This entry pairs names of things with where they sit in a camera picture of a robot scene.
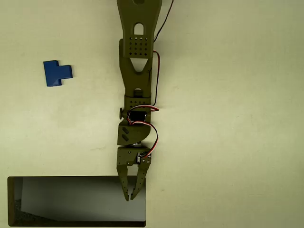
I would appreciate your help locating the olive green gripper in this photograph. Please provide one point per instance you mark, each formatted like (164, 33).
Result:
(126, 157)

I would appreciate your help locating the blue T-shaped block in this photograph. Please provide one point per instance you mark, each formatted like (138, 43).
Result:
(55, 72)

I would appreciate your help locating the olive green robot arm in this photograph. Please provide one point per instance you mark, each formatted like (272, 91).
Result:
(137, 78)

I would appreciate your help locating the rectangular bin opening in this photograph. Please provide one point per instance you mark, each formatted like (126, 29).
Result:
(71, 202)

